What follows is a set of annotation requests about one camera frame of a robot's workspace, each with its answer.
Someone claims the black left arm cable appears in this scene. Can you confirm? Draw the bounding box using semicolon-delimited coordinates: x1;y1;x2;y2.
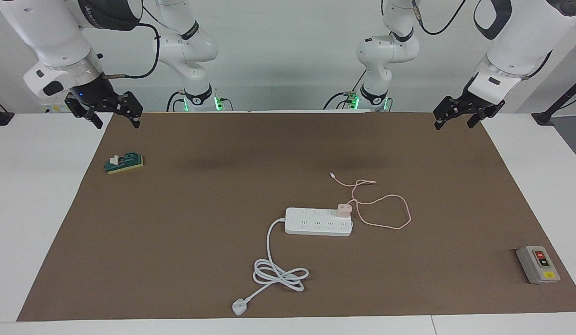
411;0;468;36

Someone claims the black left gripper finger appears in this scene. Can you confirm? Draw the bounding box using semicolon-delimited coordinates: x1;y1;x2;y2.
433;96;465;130
468;100;506;129

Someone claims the green knife switch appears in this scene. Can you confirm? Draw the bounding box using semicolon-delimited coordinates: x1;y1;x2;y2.
105;153;144;175

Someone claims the white power cord with plug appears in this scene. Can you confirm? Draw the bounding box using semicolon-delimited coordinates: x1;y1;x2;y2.
232;218;310;316

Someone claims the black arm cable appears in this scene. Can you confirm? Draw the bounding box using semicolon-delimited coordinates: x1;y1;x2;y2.
411;0;468;36
102;21;161;80

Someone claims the brown table mat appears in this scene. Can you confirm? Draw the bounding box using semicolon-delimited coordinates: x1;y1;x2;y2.
17;112;576;322

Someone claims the black mounting arm with base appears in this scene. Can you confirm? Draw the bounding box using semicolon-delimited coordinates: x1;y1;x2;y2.
532;74;576;125

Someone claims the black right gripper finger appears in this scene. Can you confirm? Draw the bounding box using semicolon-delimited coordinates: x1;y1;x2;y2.
115;92;143;129
65;95;104;129

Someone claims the grey push-button box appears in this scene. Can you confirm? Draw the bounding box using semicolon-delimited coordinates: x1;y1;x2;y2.
516;245;561;285

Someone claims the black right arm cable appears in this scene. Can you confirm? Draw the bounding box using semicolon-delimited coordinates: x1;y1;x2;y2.
102;21;161;80

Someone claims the white power strip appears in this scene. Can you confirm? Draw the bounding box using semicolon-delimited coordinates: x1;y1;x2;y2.
285;208;353;237

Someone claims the pink charging cable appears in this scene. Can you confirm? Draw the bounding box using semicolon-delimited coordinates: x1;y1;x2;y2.
330;173;411;230

